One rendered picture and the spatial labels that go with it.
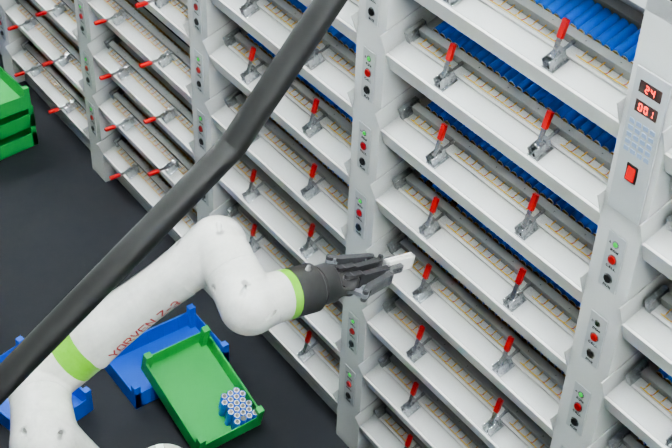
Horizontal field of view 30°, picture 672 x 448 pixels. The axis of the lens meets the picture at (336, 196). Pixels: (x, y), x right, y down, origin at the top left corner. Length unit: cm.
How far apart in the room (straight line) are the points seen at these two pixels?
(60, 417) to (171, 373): 123
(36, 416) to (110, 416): 123
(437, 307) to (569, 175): 64
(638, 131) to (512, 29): 35
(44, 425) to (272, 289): 46
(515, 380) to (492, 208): 40
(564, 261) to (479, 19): 47
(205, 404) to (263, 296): 130
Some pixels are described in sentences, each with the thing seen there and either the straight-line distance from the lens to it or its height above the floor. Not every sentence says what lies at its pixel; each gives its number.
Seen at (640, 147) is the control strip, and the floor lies 143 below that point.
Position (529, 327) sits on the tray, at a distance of 251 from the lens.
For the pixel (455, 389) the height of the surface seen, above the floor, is 51.
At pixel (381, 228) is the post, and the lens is 284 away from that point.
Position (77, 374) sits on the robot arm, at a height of 91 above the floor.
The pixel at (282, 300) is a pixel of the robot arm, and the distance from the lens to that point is 220.
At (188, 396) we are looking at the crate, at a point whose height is 5.
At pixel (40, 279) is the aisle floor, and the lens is 391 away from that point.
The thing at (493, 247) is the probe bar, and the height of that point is 92.
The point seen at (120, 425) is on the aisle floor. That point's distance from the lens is 347.
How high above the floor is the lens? 261
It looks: 39 degrees down
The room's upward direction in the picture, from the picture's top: 3 degrees clockwise
